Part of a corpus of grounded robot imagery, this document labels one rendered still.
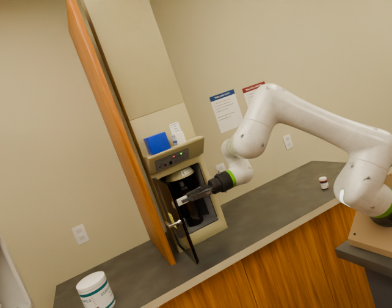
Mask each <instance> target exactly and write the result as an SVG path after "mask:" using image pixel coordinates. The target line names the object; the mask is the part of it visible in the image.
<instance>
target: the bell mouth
mask: <svg viewBox="0 0 392 308"><path fill-rule="evenodd" d="M193 173H194V170H193V169H192V168H191V167H190V166H188V167H185V168H184V169H181V170H178V171H176V172H174V173H172V174H169V175H166V180H165V181H166V182H175V181H177V180H181V179H183V178H186V177H188V176H190V175H191V174H193Z"/></svg>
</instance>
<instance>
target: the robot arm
mask: <svg viewBox="0 0 392 308"><path fill-rule="evenodd" d="M278 123H283V124H285V125H289V126H291V127H294V128H297V129H299V130H302V131H304V132H307V133H309V134H312V135H313V136H316V137H318V138H320V139H323V140H325V141H327V142H329V143H331V144H333V145H335V146H337V147H339V148H340V149H342V150H344V151H346V152H347V153H348V154H349V159H348V160H347V163H346V165H345V166H344V167H343V169H342V171H341V172H340V173H339V175H338V176H337V178H336V180H335V183H334V185H333V192H334V195H335V197H336V198H337V199H338V200H339V201H340V202H341V203H343V204H345V205H347V206H348V207H351V208H353V209H354V210H357V211H359V212H360V213H362V214H364V215H366V216H369V217H370V218H371V219H372V220H373V221H374V222H375V223H376V224H378V225H380V226H382V227H392V188H389V187H388V186H387V185H385V184H384V181H385V179H386V177H387V174H388V171H389V169H390V167H391V164H392V134H391V133H389V132H388V131H386V130H383V129H380V128H375V127H373V126H369V125H365V124H362V123H358V122H355V121H353V120H349V119H347V118H344V117H341V116H339V115H336V114H334V113H331V112H329V111H326V110H325V109H322V108H320V107H318V106H315V105H313V104H311V103H309V102H307V101H305V100H303V99H301V98H299V97H298V96H296V95H294V94H292V93H291V92H289V91H287V90H286V89H284V88H282V87H280V86H279V85H277V84H273V83H267V84H263V85H262V86H259V88H257V89H256V90H255V92H254V94H253V96H252V99H251V102H250V104H249V107H248V110H247V112H246V113H245V116H244V118H243V120H242V122H241V124H240V126H239V127H238V129H237V131H236V132H235V133H234V134H233V135H232V137H231V138H229V139H227V140H226V141H224V142H223V144H222V147H221V151H222V154H223V156H224V158H225V160H226V162H227V164H228V167H229V169H228V170H225V171H223V172H220V170H218V174H216V175H215V176H214V178H212V179H210V180H208V185H203V186H202V187H201V186H199V187H198V188H196V189H194V190H192V191H191V192H189V193H187V194H185V196H183V197H181V198H179V199H177V200H176V201H177V202H178V206H180V205H182V204H185V203H187V202H189V201H191V202H193V201H195V200H197V199H200V198H202V197H205V196H208V195H211V193H213V194H217V193H219V192H222V193H223V192H227V191H228V190H229V189H231V188H234V187H235V186H238V185H243V184H246V183H248V182H250V181H251V179H252V178H253V168H252V167H251V165H250V163H249V161H248V159H253V158H257V157H259V156H260V155H261V154H262V153H263V152H264V151H265V149H266V146H267V143H268V140H269V137H270V134H271V131H272V129H273V127H274V126H275V125H276V124H278Z"/></svg>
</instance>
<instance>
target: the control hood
mask: <svg viewBox="0 0 392 308"><path fill-rule="evenodd" d="M204 140H205V137H204V136H196V137H193V138H191V139H188V140H186V142H184V143H182V144H180V145H173V146H171V148H170V149H168V150H165V151H163V152H160V153H157V154H155V155H147V156H144V160H145V163H146V165H147V168H148V171H149V173H150V175H152V174H154V173H157V172H159V171H162V170H164V169H166V168H168V167H166V168H164V169H161V170H159V171H156V165H155V161H157V160H159V159H161V158H164V157H166V156H169V155H172V154H174V153H177V152H180V151H182V150H184V149H187V148H189V158H188V159H191V158H193V157H195V156H198V155H201V154H202V153H203V151H204ZM188 159H186V160H188ZM184 161H185V160H184ZM181 162H183V161H181ZM181 162H179V163H181ZM176 164H178V163H176ZM176 164H173V165H171V166H174V165H176ZM171 166H169V167H171Z"/></svg>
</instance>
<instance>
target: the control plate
mask: <svg viewBox="0 0 392 308"><path fill-rule="evenodd" d="M180 153H182V154H180ZM173 156H175V157H173ZM183 157H184V158H183ZM179 158H180V159H179ZM188 158H189V148H187V149H184V150H182V151H180V152H177V153H174V154H172V155H169V156H166V157H164V158H161V159H159V160H157V161H155V165H156V171H159V170H161V169H164V168H166V167H169V166H171V165H173V164H176V163H179V162H181V161H184V160H186V159H188ZM175 160H176V161H175ZM170 161H172V164H169V162H170ZM165 164H166V166H164V165H165ZM160 166H161V167H160ZM159 167H160V168H159Z"/></svg>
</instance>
